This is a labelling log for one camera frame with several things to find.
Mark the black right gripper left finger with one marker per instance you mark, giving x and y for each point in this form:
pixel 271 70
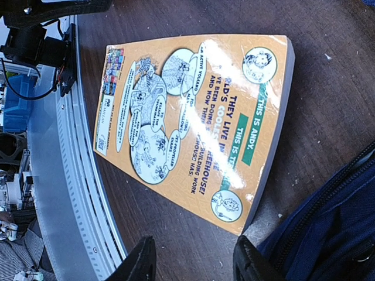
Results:
pixel 140 264

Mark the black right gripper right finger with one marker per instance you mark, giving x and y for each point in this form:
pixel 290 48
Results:
pixel 249 264

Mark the navy blue backpack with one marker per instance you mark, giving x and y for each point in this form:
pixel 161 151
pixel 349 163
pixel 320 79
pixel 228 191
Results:
pixel 330 236

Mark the orange comic paperback book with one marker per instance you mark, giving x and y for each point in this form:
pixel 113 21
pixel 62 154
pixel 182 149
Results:
pixel 197 118

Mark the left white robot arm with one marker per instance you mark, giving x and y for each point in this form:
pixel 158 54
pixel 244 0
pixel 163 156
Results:
pixel 27 43

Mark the blue plastic storage bin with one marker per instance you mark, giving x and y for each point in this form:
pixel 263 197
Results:
pixel 17 111

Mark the front aluminium rail frame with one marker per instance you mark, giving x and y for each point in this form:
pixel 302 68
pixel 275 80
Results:
pixel 75 217

